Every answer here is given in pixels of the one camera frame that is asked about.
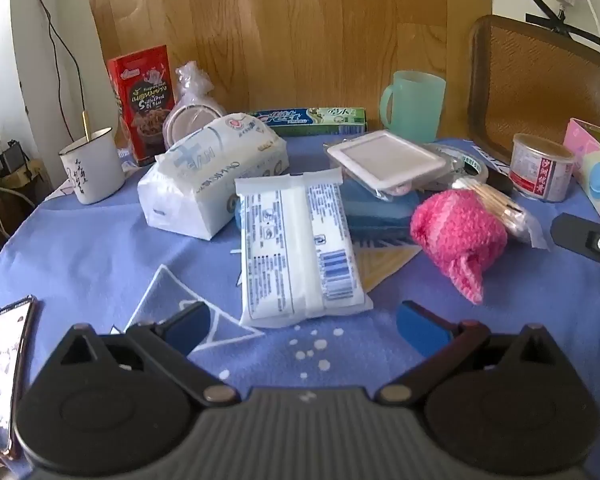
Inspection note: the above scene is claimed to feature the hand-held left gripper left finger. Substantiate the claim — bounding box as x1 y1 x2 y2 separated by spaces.
50 301 241 406

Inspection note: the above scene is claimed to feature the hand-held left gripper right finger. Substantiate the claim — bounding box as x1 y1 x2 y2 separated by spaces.
377 301 563 405

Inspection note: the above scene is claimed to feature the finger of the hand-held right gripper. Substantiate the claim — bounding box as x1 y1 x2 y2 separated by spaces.
550 212 600 273

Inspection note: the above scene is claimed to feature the pink box gold inside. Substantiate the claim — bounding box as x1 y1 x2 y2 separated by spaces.
564 117 600 228

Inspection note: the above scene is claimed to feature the tin can red label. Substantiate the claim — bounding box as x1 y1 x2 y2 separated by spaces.
509 132 577 203

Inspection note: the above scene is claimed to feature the bag of cotton swabs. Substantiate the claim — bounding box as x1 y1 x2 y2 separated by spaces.
450 177 551 251

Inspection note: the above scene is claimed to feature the pink knitted cloth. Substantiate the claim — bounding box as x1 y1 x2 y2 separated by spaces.
410 190 508 306

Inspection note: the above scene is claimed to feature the blue printed tablecloth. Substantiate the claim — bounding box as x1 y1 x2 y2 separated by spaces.
0 135 600 480

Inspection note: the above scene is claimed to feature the white wet wipes pack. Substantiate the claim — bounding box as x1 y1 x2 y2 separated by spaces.
234 169 373 330

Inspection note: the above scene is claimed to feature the clear tape roll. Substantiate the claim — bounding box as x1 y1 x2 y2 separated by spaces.
425 142 490 186

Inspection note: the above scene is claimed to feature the white tissue pack blue print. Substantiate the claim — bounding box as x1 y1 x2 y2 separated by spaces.
137 112 288 241

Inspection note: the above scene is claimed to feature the clear container with white lid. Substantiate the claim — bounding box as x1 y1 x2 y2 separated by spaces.
325 129 453 196

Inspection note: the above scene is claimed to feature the white enamel mug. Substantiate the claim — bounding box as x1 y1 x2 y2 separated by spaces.
58 127 127 206

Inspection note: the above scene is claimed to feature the smartphone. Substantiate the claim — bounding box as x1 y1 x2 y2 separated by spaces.
0 295 38 461

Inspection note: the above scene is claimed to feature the teal plastic cup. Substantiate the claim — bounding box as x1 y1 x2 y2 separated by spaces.
379 71 447 143

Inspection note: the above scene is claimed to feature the black tape cross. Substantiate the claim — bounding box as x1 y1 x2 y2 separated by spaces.
525 0 600 46

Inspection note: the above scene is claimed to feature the bag of paper bowls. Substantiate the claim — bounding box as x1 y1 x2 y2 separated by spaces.
162 60 228 153

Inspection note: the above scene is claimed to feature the red snack box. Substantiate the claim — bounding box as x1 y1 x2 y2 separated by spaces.
106 44 177 167

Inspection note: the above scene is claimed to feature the green blue toothpaste box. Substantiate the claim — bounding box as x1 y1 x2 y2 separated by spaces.
245 106 368 137

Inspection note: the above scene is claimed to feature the black power adapter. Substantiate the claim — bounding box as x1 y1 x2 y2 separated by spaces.
0 140 28 176

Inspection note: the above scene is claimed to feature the wooden board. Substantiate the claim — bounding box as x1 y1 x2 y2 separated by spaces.
87 0 496 141

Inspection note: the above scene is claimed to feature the black cable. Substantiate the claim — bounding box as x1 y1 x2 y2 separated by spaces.
27 0 93 141

